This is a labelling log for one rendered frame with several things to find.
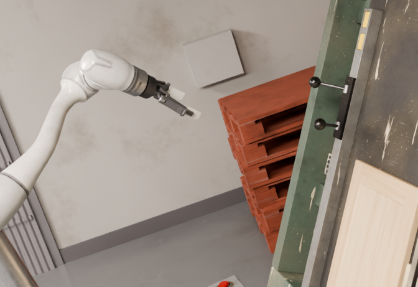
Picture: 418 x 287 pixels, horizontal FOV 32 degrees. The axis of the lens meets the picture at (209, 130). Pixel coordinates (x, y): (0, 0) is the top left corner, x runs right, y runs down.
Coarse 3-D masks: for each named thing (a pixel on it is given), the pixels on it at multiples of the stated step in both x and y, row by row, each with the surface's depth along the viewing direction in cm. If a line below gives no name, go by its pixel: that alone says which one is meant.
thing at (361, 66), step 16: (368, 32) 230; (368, 48) 231; (352, 64) 235; (368, 64) 232; (352, 96) 232; (352, 112) 233; (352, 128) 234; (336, 144) 237; (336, 160) 236; (336, 176) 236; (336, 192) 237; (320, 208) 241; (336, 208) 238; (320, 224) 239; (320, 240) 238; (320, 256) 239; (320, 272) 240
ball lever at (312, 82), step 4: (312, 80) 235; (316, 80) 235; (312, 84) 235; (316, 84) 235; (320, 84) 236; (324, 84) 235; (328, 84) 235; (340, 88) 234; (344, 88) 234; (348, 88) 233; (344, 92) 234
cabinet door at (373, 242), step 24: (360, 168) 224; (360, 192) 223; (384, 192) 209; (408, 192) 198; (360, 216) 220; (384, 216) 208; (408, 216) 196; (360, 240) 218; (384, 240) 206; (408, 240) 194; (336, 264) 229; (360, 264) 216; (384, 264) 204
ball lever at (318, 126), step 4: (316, 120) 227; (320, 120) 227; (324, 120) 227; (316, 124) 227; (320, 124) 226; (324, 124) 227; (328, 124) 231; (332, 124) 233; (336, 124) 235; (340, 124) 234; (316, 128) 227; (320, 128) 227; (336, 128) 235
